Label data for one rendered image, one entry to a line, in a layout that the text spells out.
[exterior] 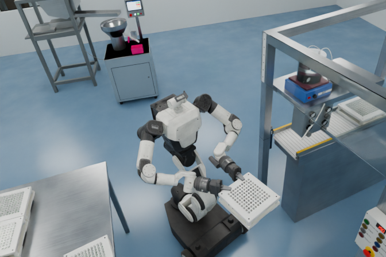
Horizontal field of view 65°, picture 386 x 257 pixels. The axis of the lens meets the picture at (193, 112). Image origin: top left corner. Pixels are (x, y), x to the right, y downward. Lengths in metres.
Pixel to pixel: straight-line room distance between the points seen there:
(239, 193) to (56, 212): 1.20
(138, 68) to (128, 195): 1.81
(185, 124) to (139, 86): 2.56
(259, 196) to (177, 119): 0.68
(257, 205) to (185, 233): 1.10
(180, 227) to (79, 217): 0.95
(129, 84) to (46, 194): 2.40
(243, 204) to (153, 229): 1.41
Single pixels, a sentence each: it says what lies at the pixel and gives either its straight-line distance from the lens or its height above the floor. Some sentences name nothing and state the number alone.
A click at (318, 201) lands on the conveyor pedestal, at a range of 2.96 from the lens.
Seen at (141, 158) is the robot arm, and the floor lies 1.23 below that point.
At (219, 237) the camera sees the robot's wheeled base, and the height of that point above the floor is 0.19.
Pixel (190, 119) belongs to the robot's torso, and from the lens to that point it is 1.94.
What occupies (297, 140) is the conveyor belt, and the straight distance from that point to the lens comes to 2.33.
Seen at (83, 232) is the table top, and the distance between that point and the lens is 2.07.
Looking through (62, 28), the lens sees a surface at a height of 0.97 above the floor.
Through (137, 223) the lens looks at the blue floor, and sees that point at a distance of 3.06.
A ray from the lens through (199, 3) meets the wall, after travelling 6.90.
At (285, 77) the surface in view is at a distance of 1.84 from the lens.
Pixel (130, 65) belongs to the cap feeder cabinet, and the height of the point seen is 0.62.
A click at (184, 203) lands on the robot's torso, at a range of 2.70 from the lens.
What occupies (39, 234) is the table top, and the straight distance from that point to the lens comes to 2.20.
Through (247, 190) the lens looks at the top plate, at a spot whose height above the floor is 1.06.
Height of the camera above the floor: 2.46
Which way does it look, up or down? 36 degrees down
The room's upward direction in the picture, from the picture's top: 7 degrees counter-clockwise
